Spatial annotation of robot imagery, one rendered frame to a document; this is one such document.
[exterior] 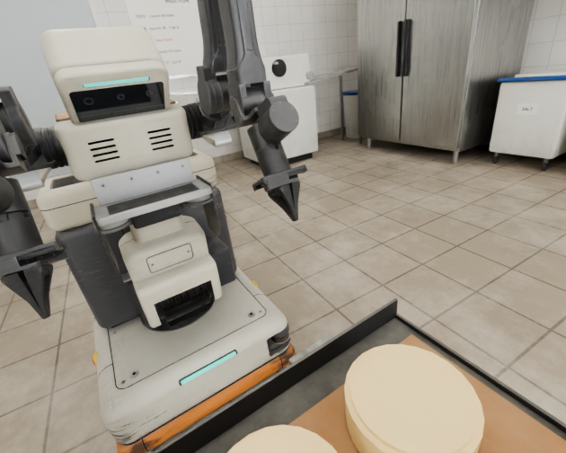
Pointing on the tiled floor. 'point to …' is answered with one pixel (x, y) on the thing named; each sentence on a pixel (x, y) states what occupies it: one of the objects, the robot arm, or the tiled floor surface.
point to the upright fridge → (436, 68)
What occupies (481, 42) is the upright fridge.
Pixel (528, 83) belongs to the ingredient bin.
